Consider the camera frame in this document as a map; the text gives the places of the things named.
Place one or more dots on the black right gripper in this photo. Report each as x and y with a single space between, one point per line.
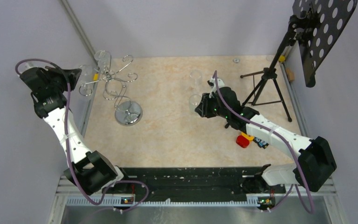
203 108

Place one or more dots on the black tripod stand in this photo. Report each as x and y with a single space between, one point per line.
269 73

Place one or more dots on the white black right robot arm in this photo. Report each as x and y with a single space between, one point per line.
313 161

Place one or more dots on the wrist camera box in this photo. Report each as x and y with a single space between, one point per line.
212 91
28 65

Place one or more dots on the cut pattern stemmed glass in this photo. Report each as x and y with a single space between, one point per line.
217 83

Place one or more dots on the red toy block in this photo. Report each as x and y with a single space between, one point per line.
242 141

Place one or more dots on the chrome wine glass rack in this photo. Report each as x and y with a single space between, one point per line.
114 82

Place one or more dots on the blue toy robot block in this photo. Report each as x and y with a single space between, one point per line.
260 143

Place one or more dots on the clear plain wine glass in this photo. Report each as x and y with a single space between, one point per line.
196 79

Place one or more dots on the aluminium corner frame post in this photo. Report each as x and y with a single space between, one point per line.
78 29

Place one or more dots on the white cable duct strip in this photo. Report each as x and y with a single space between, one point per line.
117 202

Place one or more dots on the black perforated stand plate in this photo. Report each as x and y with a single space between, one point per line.
321 24

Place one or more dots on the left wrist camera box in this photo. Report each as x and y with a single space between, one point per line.
28 65

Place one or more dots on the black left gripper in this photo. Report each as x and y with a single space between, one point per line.
71 75

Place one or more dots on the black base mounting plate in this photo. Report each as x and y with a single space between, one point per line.
193 185

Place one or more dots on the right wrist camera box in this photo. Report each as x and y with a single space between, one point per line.
212 91

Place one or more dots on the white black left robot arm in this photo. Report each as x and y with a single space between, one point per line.
88 170

